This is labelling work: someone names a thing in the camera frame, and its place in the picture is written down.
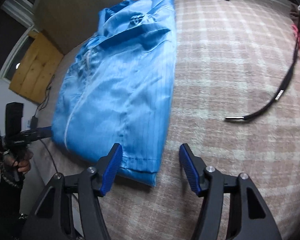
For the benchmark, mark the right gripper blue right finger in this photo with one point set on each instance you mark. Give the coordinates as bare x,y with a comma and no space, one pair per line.
194,168

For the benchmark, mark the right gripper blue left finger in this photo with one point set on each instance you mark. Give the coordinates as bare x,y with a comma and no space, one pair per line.
107,168

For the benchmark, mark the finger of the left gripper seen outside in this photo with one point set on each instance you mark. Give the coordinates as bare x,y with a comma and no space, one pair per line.
36,134

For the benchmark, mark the blue garment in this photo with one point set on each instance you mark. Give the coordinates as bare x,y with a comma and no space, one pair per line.
119,89

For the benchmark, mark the black sleeved left forearm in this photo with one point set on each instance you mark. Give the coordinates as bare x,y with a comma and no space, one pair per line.
10,192

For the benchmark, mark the person's left hand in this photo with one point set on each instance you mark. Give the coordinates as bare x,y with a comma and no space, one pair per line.
23,164

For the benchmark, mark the black power adapter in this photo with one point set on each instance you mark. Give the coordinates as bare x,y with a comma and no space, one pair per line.
33,122

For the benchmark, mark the wooden plank board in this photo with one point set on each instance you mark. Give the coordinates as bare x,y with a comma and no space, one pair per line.
36,69

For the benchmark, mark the tall beige panel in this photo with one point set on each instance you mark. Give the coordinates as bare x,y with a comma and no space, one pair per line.
68,23

